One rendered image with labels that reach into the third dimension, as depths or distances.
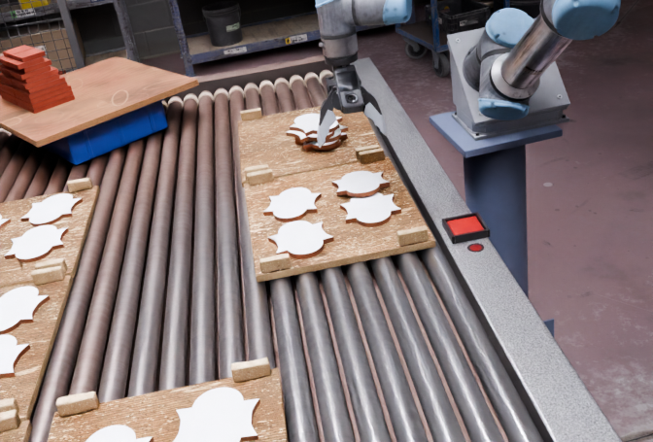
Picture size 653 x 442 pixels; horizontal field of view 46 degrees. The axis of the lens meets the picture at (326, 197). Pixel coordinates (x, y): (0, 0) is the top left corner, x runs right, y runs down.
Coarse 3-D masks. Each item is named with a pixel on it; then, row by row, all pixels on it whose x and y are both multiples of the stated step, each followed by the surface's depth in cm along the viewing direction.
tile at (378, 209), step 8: (352, 200) 163; (360, 200) 163; (368, 200) 162; (376, 200) 162; (384, 200) 161; (392, 200) 162; (344, 208) 162; (352, 208) 160; (360, 208) 160; (368, 208) 159; (376, 208) 159; (384, 208) 158; (392, 208) 158; (352, 216) 157; (360, 216) 157; (368, 216) 156; (376, 216) 156; (384, 216) 156; (368, 224) 155; (376, 224) 154
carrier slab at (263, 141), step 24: (240, 120) 218; (264, 120) 215; (288, 120) 212; (360, 120) 205; (240, 144) 202; (264, 144) 200; (288, 144) 198; (360, 144) 192; (288, 168) 185; (312, 168) 183
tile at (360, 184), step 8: (344, 176) 174; (352, 176) 173; (360, 176) 172; (368, 176) 172; (376, 176) 171; (336, 184) 171; (344, 184) 169; (352, 184) 169; (360, 184) 168; (368, 184) 167; (376, 184) 166; (384, 184) 167; (336, 192) 166; (344, 192) 166; (352, 192) 164; (360, 192) 163; (368, 192) 163; (376, 192) 165
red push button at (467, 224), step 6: (474, 216) 154; (450, 222) 153; (456, 222) 153; (462, 222) 153; (468, 222) 152; (474, 222) 152; (450, 228) 152; (456, 228) 151; (462, 228) 151; (468, 228) 150; (474, 228) 150; (480, 228) 150; (456, 234) 149
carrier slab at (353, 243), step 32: (384, 160) 181; (256, 192) 176; (320, 192) 171; (384, 192) 167; (256, 224) 162; (352, 224) 157; (384, 224) 155; (416, 224) 153; (256, 256) 151; (320, 256) 147; (352, 256) 146; (384, 256) 147
